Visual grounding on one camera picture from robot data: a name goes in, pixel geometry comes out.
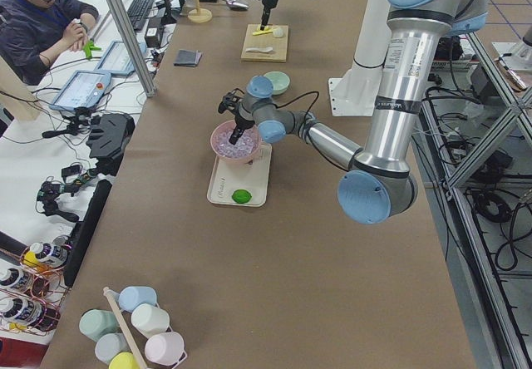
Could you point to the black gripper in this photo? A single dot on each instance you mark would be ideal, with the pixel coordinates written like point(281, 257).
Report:
point(268, 2)
point(241, 121)

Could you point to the white ceramic spoon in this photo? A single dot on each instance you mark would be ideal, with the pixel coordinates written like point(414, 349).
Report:
point(265, 50)

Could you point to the cream serving tray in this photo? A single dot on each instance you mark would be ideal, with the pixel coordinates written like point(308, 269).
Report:
point(227, 178)

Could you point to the blue teach pendant near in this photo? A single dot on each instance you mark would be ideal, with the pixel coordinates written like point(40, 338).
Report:
point(83, 89)

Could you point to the blue teach pendant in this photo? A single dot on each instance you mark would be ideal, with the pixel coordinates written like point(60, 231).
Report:
point(83, 89)
point(116, 60)

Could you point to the metal ice scoop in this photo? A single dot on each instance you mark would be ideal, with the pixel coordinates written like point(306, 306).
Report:
point(236, 5)

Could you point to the wooden mug tree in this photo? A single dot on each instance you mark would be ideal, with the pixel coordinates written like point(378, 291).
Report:
point(198, 14)

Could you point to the black keyboard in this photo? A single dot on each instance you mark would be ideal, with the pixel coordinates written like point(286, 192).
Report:
point(138, 12)

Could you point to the seated person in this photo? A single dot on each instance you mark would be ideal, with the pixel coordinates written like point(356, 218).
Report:
point(39, 31)

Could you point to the bamboo cutting board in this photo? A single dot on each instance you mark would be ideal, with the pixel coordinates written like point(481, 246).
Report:
point(280, 45)

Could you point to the black monitor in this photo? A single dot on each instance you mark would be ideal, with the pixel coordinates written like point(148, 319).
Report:
point(82, 234)

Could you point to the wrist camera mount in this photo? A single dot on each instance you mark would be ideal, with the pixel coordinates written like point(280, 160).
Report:
point(231, 101)

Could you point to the pastel cup rack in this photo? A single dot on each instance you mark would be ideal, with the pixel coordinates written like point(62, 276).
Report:
point(134, 332)

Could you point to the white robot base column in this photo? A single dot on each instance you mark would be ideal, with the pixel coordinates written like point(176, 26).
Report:
point(354, 94)

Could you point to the green lime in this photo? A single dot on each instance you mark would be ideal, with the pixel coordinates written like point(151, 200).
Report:
point(241, 196)

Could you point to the copper wire bottle rack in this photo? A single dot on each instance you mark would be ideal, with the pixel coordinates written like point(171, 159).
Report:
point(33, 288)

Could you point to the pink bowl of ice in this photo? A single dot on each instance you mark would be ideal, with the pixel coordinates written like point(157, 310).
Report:
point(245, 149)

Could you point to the mint green bowl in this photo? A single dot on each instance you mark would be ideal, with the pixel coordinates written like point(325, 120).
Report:
point(280, 81)

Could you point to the blue teach pendant far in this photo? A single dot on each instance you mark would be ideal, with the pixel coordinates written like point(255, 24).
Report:
point(116, 60)

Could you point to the aluminium frame post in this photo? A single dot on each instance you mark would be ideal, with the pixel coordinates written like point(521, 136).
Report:
point(128, 36)

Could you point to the yellow plastic knife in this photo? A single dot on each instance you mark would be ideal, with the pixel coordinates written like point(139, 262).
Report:
point(261, 32)

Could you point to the grey folded cloth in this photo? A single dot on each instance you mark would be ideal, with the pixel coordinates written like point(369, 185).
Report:
point(188, 58)

